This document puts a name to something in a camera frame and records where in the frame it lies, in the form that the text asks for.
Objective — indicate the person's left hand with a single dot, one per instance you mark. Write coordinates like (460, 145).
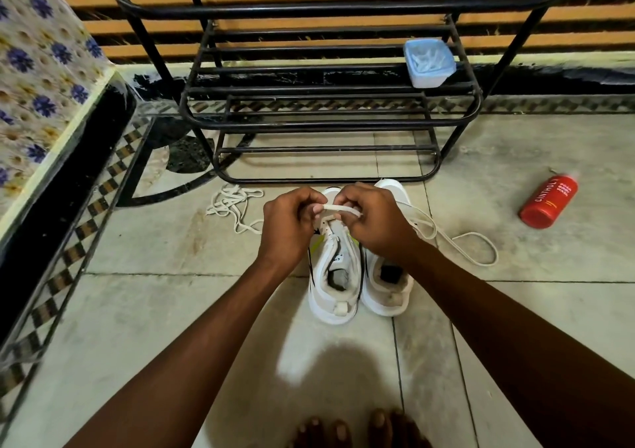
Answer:
(285, 229)

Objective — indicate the person's right hand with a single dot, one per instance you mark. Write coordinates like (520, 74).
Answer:
(379, 224)

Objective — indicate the person's left thumb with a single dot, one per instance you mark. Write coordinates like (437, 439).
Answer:
(311, 200)

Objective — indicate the person's right thumb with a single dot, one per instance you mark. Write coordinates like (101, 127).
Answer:
(347, 198)

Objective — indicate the long white shoelace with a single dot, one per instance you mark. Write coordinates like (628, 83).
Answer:
(461, 246)

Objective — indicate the person's left forearm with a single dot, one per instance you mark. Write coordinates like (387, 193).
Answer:
(198, 363)

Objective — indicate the person's right forearm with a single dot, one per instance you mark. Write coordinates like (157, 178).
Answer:
(521, 353)

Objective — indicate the white sneaker with yellow accent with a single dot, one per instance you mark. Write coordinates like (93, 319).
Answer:
(333, 264)

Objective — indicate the bundled white shoelace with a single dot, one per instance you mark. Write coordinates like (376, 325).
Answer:
(233, 203)

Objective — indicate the plain white sneaker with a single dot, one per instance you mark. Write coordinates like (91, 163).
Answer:
(387, 289)

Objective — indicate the black metal shoe rack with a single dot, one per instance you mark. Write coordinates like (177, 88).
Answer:
(322, 93)

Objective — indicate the light blue plastic container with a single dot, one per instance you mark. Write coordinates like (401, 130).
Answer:
(429, 63)

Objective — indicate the red spray bottle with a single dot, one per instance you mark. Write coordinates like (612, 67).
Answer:
(548, 202)

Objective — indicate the person's left foot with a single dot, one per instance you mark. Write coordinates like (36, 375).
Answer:
(322, 435)

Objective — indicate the person's foot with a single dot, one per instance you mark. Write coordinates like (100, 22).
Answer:
(322, 435)
(397, 430)

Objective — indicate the person's right foot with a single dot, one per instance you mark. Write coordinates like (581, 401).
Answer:
(397, 430)

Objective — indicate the floral bed sheet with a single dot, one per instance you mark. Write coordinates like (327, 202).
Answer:
(39, 75)

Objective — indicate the wooden slatted panel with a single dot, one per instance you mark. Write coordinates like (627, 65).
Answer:
(585, 11)

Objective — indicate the black bed frame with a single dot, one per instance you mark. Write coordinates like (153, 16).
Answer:
(54, 194)

